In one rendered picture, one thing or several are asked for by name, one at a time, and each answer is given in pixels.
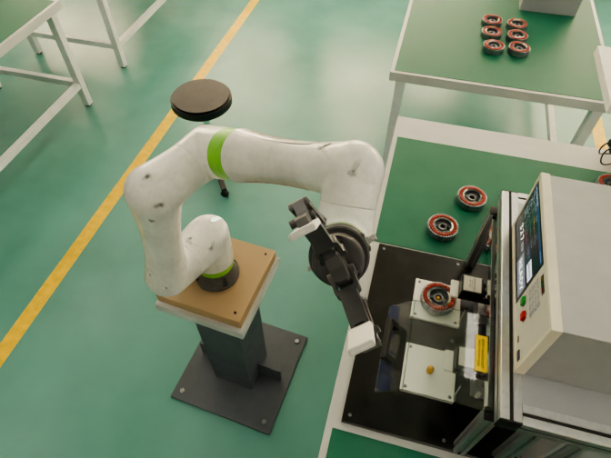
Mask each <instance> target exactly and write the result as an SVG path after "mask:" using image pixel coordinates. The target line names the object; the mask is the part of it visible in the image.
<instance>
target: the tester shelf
mask: <svg viewBox="0 0 611 458"><path fill-rule="evenodd" d="M528 196H529V194H520V193H517V192H512V191H507V190H502V192H501V194H500V195H499V197H498V199H497V246H496V355H495V410H494V426H498V427H502V428H506V429H508V430H512V431H516V432H520V433H526V434H530V435H533V436H536V437H540V438H544V439H547V440H550V441H554V442H558V443H564V444H567V445H571V446H575V447H578V448H582V449H585V450H588V451H592V452H596V453H602V454H605V455H609V456H611V394H606V393H600V392H596V391H592V390H588V389H585V388H581V387H577V386H573V385H569V384H565V383H559V382H555V381H551V380H547V379H543V378H539V377H535V376H532V375H528V374H520V373H514V315H513V223H514V222H515V220H516V218H517V216H518V214H519V212H520V211H521V209H522V207H523V205H524V203H525V201H526V199H527V197H528Z"/></svg>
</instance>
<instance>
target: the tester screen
mask: <svg viewBox="0 0 611 458"><path fill-rule="evenodd" d="M518 220H519V250H520V255H519V256H518V258H517V225H516V299H517V298H518V297H519V296H518V297H517V262H518V260H519V259H520V257H521V255H522V254H523V252H525V283H526V286H527V284H528V283H529V281H530V280H531V278H532V277H533V275H534V274H535V273H536V271H537V269H538V268H539V266H540V265H541V263H542V256H541V240H540V224H539V208H538V192H537V186H536V189H535V191H534V192H533V193H532V195H531V197H530V199H529V201H528V202H527V204H526V207H525V209H524V211H523V212H522V213H521V215H520V217H519V219H518ZM523 221H524V240H523V241H522V243H521V244H520V225H521V224H522V223H523ZM517 222H518V221H517ZM517 222H516V224H517ZM530 241H531V263H532V277H531V278H530V280H529V281H528V282H527V278H526V248H527V246H528V245H529V243H530Z"/></svg>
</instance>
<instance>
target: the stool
mask: <svg viewBox="0 0 611 458"><path fill-rule="evenodd" d="M232 100H233V99H232V93H231V91H230V89H229V88H228V86H226V85H225V84H223V83H221V82H218V81H216V80H213V79H196V80H192V81H189V82H186V83H184V84H182V85H180V86H178V87H177V88H176V89H175V90H174V92H173V93H172V95H171V98H170V103H171V106H172V110H173V111H174V113H175V114H176V115H177V116H179V117H181V118H183V119H185V120H188V121H192V122H203V125H205V124H210V120H213V119H216V118H217V117H219V116H221V115H223V114H224V113H225V112H227V111H228V109H229V108H230V107H231V105H232ZM217 181H218V183H219V186H220V189H221V193H220V194H221V195H222V196H223V197H228V195H229V192H228V191H227V189H226V186H225V181H224V180H221V179H217Z"/></svg>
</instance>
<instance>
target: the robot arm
mask: <svg viewBox="0 0 611 458"><path fill-rule="evenodd" d="M384 177H385V165H384V161H383V159H382V156H381V155H380V153H378V151H377V150H376V149H375V148H374V147H373V146H372V145H370V144H368V143H366V142H363V141H359V140H348V141H331V142H320V141H304V140H294V139H287V138H281V137H276V136H272V135H267V134H261V133H258V132H255V131H252V130H249V129H246V128H239V129H237V128H232V127H226V126H220V125H210V124H205V125H200V126H198V127H196V128H194V129H193V130H191V131H190V132H189V133H188V134H186V135H185V136H184V137H183V138H182V139H181V140H179V141H178V142H177V143H176V144H174V145H173V146H172V147H170V148H169V149H167V150H166V151H164V152H163V153H161V154H160V155H158V156H156V157H155V158H153V159H151V160H149V161H147V162H146V163H144V164H141V165H139V166H138V167H136V168H135V169H134V170H133V171H132V172H131V173H130V174H129V175H128V176H127V178H126V179H125V184H124V198H125V202H126V204H127V206H128V208H129V209H130V211H131V213H132V215H133V217H134V218H135V222H136V224H137V227H138V230H139V233H140V235H141V239H142V243H143V247H144V253H145V283H146V285H147V286H148V288H149V289H150V290H151V291H152V292H153V293H155V294H157V295H160V296H164V297H169V296H174V295H177V294H180V293H181V292H183V291H184V290H185V289H186V287H187V286H188V285H190V284H191V283H192V282H193V281H194V280H196V282H197V283H198V285H199V286H200V287H201V288H203V289H204V290H206V291H208V292H222V291H224V290H226V289H228V288H230V287H231V286H233V285H234V284H235V282H236V281H237V279H238V277H239V273H240V271H239V265H238V263H237V261H236V260H235V259H234V252H233V247H232V242H231V237H230V233H229V229H228V225H227V223H226V222H225V220H224V219H222V218H221V217H219V216H217V215H213V214H205V215H201V216H198V217H197V218H196V219H194V220H193V221H192V222H191V223H190V224H189V225H188V226H187V227H186V228H185V229H184V230H183V231H182V233H181V212H182V205H183V203H184V202H185V201H186V200H187V199H188V198H189V197H190V196H191V195H192V194H193V193H194V192H196V191H197V190H198V189H199V188H200V187H202V186H203V185H204V184H207V183H208V182H210V181H212V180H213V179H221V180H229V181H233V182H235V183H261V184H280V185H285V186H291V187H295V188H299V189H304V190H307V191H311V192H318V193H321V197H320V203H319V208H318V210H317V209H316V208H315V206H314V205H313V204H312V203H311V201H310V200H309V198H307V196H304V197H302V198H300V199H298V200H296V201H294V202H292V203H291V204H289V205H288V209H289V211H290V212H291V213H292V214H293V215H294V216H295V217H296V218H295V219H293V220H291V221H289V225H290V227H291V228H292V230H293V229H295V228H296V229H295V230H294V231H293V232H292V233H291V234H290V235H289V236H288V238H289V240H290V241H292V242H293V241H294V240H296V239H298V238H300V237H302V236H305V237H306V238H307V240H308V241H309V242H310V244H311V245H310V248H309V253H308V259H309V264H310V266H308V268H307V270H308V272H309V271H313V273H314V274H315V275H316V277H317V278H318V279H320V280H321V281H322V282H323V283H325V284H328V285H330V286H332V287H333V290H334V293H335V295H336V297H337V299H338V300H339V301H341V302H342V305H343V307H344V310H345V312H346V317H347V320H348V322H349V325H350V327H351V329H350V330H349V331H348V344H347V352H348V354H349V356H351V357H352V356H354V355H357V354H359V353H367V352H369V351H371V350H373V349H375V348H377V347H379V346H381V345H382V344H381V343H382V342H381V340H380V338H379V336H378V334H377V333H379V332H381V330H380V328H379V326H378V325H375V324H374V322H373V319H372V316H371V314H370V311H369V309H368V304H367V300H366V298H365V297H364V296H363V295H362V296H360V292H361V291H362V288H361V285H360V283H359V281H358V280H359V279H360V278H361V277H362V276H363V275H364V274H365V272H366V270H367V267H368V266H369V261H370V255H371V253H372V249H373V241H375V240H377V238H376V235H375V234H374V225H375V218H376V207H377V202H378V198H379V195H380V191H381V187H382V183H383V181H384ZM297 227H298V228H297ZM338 287H339V289H340V291H339V289H338Z"/></svg>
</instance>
